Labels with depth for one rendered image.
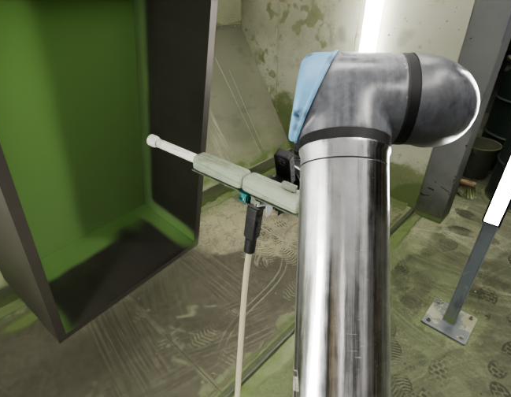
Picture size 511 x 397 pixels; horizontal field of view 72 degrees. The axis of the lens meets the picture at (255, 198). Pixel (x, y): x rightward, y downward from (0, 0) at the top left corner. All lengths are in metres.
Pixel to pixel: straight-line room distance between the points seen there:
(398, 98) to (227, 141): 2.29
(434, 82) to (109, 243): 1.33
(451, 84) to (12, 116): 1.08
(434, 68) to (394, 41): 2.01
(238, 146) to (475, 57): 1.58
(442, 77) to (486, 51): 1.86
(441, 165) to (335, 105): 2.13
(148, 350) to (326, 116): 1.46
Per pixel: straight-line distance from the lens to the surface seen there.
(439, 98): 0.48
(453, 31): 2.38
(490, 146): 3.55
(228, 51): 3.03
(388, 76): 0.46
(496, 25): 2.33
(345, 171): 0.41
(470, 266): 1.80
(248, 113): 2.90
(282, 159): 0.88
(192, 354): 1.69
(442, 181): 2.57
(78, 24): 1.23
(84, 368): 1.78
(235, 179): 0.83
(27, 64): 1.19
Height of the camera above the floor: 1.42
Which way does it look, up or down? 32 degrees down
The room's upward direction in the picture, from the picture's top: straight up
